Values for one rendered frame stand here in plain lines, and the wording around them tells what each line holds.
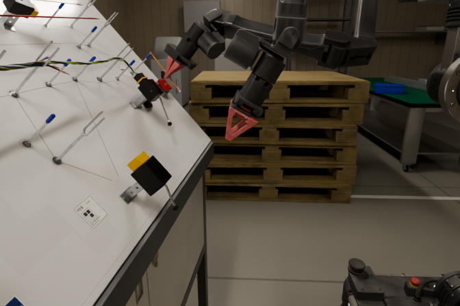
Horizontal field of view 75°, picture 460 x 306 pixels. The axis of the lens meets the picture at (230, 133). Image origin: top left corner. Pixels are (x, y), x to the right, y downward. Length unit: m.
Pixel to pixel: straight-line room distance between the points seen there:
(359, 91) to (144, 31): 5.61
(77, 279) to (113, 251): 0.09
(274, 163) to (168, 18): 5.25
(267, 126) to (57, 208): 1.93
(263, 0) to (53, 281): 6.74
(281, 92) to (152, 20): 5.27
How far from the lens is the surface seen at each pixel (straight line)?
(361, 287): 1.50
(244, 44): 0.65
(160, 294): 0.95
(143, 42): 7.29
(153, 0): 7.26
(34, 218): 0.57
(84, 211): 0.62
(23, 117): 0.69
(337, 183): 2.63
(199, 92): 2.29
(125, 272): 0.61
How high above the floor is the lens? 1.24
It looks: 16 degrees down
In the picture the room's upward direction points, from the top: straight up
